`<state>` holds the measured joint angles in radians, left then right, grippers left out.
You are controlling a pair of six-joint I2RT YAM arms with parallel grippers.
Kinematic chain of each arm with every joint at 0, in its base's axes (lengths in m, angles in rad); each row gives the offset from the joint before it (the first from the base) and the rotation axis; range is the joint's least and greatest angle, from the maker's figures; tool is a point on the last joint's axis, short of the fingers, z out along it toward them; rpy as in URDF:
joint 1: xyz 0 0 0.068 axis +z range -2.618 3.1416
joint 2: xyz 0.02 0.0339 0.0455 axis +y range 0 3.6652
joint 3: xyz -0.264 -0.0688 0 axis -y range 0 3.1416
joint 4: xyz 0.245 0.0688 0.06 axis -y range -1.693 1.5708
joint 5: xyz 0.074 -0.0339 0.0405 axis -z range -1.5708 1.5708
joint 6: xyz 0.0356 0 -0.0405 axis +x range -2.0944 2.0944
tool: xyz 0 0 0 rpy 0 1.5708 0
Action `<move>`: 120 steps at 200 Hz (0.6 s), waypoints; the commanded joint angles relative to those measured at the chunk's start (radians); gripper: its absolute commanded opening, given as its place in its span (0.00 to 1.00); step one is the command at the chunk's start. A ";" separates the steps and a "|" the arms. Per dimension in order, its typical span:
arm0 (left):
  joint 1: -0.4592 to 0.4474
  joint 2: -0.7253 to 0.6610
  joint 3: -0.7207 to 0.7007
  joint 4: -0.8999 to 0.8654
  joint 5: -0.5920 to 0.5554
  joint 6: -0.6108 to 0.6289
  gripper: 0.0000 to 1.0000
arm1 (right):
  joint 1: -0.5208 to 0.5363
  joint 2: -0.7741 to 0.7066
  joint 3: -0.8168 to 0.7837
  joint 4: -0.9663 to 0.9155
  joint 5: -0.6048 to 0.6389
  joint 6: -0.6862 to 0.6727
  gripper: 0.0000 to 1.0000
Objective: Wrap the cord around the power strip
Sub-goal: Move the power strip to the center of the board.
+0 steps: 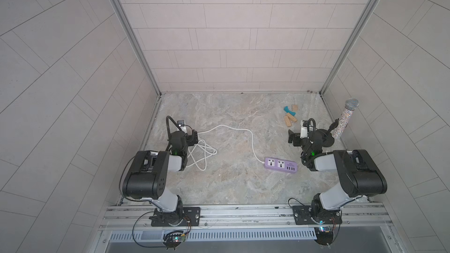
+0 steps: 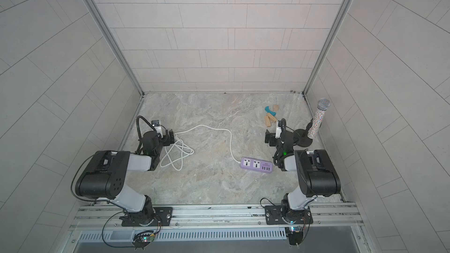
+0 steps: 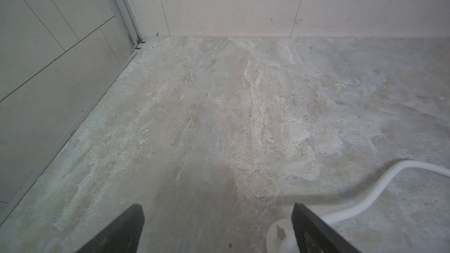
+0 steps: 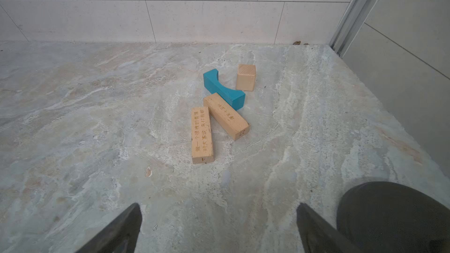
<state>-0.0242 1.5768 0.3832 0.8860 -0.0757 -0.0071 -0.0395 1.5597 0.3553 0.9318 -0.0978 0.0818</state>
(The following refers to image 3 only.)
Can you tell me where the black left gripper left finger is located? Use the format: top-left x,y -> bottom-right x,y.
76,204 -> 145,253

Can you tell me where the white power cord with plug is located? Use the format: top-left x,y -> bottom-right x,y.
266,159 -> 450,253

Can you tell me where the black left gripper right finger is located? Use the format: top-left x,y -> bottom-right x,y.
291,203 -> 360,253

